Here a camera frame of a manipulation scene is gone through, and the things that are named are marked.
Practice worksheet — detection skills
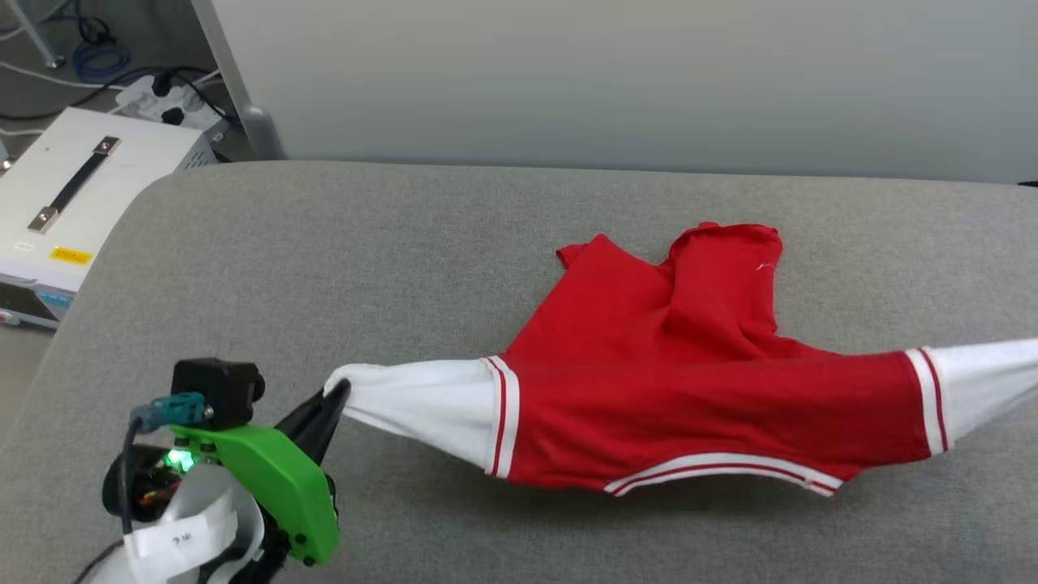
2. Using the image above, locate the red and white shirt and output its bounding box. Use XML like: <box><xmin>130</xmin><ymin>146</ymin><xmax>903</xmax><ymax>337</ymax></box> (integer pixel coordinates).
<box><xmin>324</xmin><ymin>221</ymin><xmax>1038</xmax><ymax>497</ymax></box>

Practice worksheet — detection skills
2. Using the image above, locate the black strap box handle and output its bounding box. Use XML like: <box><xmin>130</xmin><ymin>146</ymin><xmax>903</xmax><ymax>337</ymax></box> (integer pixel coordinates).
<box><xmin>28</xmin><ymin>138</ymin><xmax>121</xmax><ymax>234</ymax></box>

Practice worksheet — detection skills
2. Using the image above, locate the white power strip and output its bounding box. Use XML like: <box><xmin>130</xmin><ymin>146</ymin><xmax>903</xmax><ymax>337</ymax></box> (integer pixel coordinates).
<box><xmin>114</xmin><ymin>75</ymin><xmax>232</xmax><ymax>135</ymax></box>

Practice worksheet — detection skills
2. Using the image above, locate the grey metal stand leg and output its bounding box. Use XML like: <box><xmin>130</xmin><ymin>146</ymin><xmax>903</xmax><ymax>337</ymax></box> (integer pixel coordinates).
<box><xmin>12</xmin><ymin>0</ymin><xmax>66</xmax><ymax>70</ymax></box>

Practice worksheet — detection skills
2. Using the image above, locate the teal-plug left camera cable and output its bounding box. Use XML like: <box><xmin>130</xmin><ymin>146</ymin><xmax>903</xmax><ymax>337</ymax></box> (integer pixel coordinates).
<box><xmin>122</xmin><ymin>393</ymin><xmax>210</xmax><ymax>536</ymax></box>

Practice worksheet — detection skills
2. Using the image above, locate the grey rounded partition foot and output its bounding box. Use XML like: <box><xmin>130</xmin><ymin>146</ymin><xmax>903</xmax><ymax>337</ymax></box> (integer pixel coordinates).
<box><xmin>241</xmin><ymin>104</ymin><xmax>286</xmax><ymax>161</ymax></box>

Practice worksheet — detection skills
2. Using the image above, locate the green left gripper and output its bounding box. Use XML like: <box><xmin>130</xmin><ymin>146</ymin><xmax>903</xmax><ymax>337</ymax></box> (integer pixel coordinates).
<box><xmin>174</xmin><ymin>389</ymin><xmax>351</xmax><ymax>567</ymax></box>

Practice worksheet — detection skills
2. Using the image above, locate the grey fabric sofa cushion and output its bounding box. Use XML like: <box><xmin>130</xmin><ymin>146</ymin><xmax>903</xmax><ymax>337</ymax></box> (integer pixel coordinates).
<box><xmin>0</xmin><ymin>160</ymin><xmax>1038</xmax><ymax>584</ymax></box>

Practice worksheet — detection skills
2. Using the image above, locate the white partition panel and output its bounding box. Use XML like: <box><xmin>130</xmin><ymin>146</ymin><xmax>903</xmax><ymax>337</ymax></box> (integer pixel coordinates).
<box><xmin>191</xmin><ymin>0</ymin><xmax>1038</xmax><ymax>183</ymax></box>

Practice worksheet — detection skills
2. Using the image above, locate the white metal equipment box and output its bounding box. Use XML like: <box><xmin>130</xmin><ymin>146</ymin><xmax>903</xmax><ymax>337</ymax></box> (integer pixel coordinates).
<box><xmin>0</xmin><ymin>107</ymin><xmax>220</xmax><ymax>329</ymax></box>

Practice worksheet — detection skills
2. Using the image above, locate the blue coiled cable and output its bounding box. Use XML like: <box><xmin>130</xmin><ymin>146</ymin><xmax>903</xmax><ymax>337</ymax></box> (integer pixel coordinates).
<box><xmin>73</xmin><ymin>41</ymin><xmax>131</xmax><ymax>82</ymax></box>

